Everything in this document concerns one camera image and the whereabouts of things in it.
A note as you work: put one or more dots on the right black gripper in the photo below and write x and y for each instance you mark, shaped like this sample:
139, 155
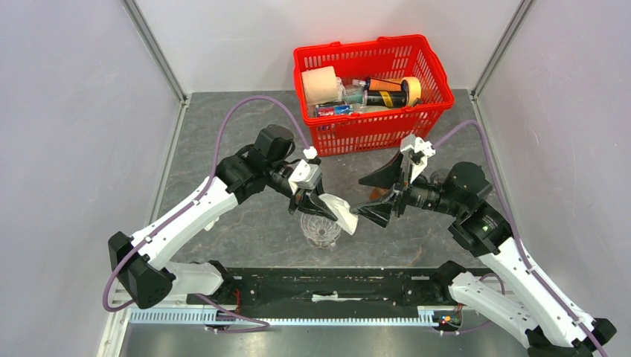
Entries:
388, 176

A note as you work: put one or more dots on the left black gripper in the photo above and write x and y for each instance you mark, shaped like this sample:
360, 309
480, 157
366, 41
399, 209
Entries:
308, 201

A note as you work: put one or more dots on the clear glass dripper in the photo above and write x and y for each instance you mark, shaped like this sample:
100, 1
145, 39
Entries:
320, 232

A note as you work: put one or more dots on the white paper coffee filter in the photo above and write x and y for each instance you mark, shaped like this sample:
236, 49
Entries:
210, 225
346, 220

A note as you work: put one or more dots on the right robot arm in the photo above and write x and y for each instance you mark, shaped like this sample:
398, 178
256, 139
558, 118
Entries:
543, 319

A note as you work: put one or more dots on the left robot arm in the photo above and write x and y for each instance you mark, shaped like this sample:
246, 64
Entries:
142, 263

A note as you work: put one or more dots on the glass carafe with coffee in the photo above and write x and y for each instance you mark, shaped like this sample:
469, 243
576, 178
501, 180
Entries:
377, 193

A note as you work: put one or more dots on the dark glass dripper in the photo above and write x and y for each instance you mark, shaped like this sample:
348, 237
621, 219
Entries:
438, 177

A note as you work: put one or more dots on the blue red packet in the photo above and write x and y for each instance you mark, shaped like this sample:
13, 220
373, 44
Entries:
322, 111

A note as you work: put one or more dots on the red plastic shopping basket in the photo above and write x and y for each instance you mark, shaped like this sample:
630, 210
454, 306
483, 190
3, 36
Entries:
386, 57

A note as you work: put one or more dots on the black orange cylindrical can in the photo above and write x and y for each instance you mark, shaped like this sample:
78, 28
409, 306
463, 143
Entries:
384, 92

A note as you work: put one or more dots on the clear plastic bottle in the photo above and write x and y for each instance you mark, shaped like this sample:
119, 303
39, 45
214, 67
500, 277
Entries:
354, 92

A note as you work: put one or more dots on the yellow masking tape roll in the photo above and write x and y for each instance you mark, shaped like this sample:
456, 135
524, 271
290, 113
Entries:
412, 87

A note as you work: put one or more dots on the beige paper towel roll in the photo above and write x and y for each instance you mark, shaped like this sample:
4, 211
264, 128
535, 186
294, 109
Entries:
320, 85

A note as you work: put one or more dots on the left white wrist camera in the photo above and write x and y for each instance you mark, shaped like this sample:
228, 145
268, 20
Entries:
307, 173

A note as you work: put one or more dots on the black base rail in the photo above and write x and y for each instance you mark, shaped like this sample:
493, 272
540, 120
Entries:
329, 292

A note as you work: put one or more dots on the white slotted cable duct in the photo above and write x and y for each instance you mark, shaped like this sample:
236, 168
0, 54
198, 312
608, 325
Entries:
212, 317

